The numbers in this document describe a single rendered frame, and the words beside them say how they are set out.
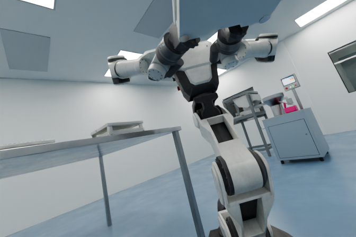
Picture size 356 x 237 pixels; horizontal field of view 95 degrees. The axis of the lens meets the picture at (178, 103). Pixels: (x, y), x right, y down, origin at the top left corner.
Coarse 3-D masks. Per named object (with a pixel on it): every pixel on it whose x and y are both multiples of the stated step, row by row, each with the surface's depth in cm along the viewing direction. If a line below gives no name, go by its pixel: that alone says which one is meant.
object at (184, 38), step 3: (267, 15) 42; (261, 18) 42; (264, 18) 42; (267, 18) 43; (261, 21) 43; (264, 21) 44; (183, 36) 41; (186, 36) 41; (189, 36) 42; (180, 39) 42; (183, 39) 42; (186, 39) 43
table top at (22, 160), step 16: (176, 128) 129; (48, 144) 68; (64, 144) 72; (80, 144) 77; (96, 144) 85; (112, 144) 106; (128, 144) 142; (0, 160) 58; (16, 160) 68; (32, 160) 81; (48, 160) 100; (64, 160) 131; (80, 160) 191; (0, 176) 122
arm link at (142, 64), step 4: (144, 52) 66; (148, 52) 65; (152, 52) 64; (140, 56) 66; (144, 56) 65; (148, 56) 66; (152, 56) 66; (136, 60) 65; (140, 60) 64; (144, 60) 66; (148, 60) 67; (136, 64) 64; (140, 64) 64; (144, 64) 66; (148, 64) 69; (136, 68) 65; (140, 68) 64; (144, 68) 66; (140, 72) 66; (144, 72) 66
